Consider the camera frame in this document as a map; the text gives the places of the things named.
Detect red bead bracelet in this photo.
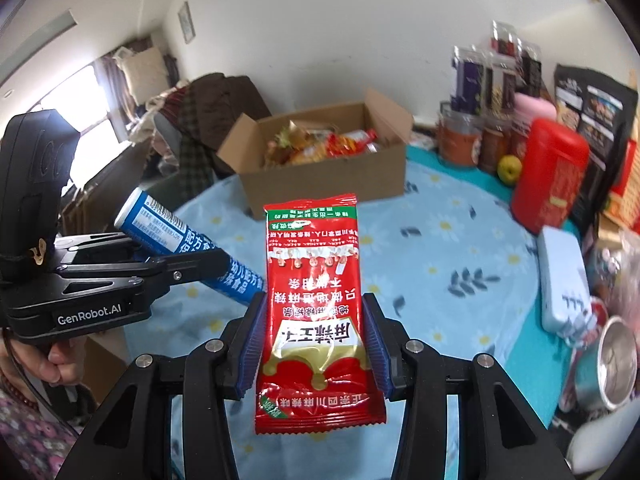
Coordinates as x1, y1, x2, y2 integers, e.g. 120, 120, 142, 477
0, 367, 38, 408

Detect framed wall picture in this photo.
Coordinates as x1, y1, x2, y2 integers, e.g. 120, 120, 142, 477
178, 1, 195, 44

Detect cardboard box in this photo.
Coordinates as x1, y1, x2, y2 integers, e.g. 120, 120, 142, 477
216, 87, 415, 220

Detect yellow green apple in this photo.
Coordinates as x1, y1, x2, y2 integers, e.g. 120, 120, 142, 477
496, 155, 523, 187

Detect person's left hand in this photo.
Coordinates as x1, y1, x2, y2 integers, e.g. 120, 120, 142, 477
37, 332, 96, 387

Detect jar of orange contents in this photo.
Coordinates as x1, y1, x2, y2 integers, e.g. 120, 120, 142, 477
437, 110, 483, 167

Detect clear jar of grains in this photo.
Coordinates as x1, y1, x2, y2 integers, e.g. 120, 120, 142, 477
485, 55, 518, 113

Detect beige storage box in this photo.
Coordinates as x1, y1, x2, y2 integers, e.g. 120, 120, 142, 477
120, 47, 168, 93

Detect brown jacket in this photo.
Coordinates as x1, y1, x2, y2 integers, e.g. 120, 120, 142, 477
182, 72, 273, 151

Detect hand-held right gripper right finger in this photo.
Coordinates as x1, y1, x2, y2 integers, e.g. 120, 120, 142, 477
361, 292, 573, 480

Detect clear plastic bag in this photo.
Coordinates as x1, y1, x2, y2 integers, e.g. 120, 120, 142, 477
590, 230, 640, 311

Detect jar of brown red contents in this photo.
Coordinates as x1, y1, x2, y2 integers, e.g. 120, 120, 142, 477
479, 122, 513, 173

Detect tall jar of red berries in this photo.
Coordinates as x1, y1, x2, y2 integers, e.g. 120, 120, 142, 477
490, 21, 521, 58

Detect dark label clear jar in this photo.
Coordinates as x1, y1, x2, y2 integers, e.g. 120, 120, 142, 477
515, 42, 543, 98

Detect red tin canister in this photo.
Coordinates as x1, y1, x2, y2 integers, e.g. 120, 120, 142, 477
510, 117, 591, 235

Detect steel cup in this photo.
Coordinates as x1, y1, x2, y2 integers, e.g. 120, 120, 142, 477
572, 317, 638, 411

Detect blue white tube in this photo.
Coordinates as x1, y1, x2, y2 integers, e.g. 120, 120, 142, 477
114, 187, 266, 305

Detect long red snack packet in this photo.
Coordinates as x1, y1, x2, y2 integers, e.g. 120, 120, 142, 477
254, 194, 388, 436

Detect yellow puffed snack bag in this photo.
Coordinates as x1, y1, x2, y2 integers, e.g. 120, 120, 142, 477
287, 140, 331, 166

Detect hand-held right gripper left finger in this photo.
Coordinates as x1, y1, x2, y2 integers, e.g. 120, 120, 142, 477
52, 291, 268, 480

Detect dark glass jars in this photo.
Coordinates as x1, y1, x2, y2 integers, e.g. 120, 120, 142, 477
450, 46, 488, 113

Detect brown curtain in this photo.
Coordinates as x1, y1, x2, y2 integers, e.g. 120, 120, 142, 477
95, 55, 136, 131

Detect light blue case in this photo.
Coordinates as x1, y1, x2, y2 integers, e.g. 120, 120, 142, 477
536, 226, 591, 336

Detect blue floral tablecloth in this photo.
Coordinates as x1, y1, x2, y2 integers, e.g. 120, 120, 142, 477
122, 157, 551, 480

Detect pink bottle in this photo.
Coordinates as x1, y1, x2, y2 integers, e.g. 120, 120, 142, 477
510, 92, 558, 161

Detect dark plaid garment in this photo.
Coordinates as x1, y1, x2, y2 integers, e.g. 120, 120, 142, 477
177, 92, 221, 191

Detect teal table mat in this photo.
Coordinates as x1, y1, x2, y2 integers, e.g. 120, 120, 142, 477
405, 145, 586, 431

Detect black snack bag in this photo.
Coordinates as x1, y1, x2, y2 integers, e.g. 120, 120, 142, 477
552, 64, 640, 241

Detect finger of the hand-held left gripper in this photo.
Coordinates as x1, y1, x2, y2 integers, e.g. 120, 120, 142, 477
132, 249, 230, 301
54, 232, 146, 267

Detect stack of cardboard sheets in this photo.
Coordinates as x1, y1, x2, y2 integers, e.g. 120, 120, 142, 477
60, 135, 166, 241

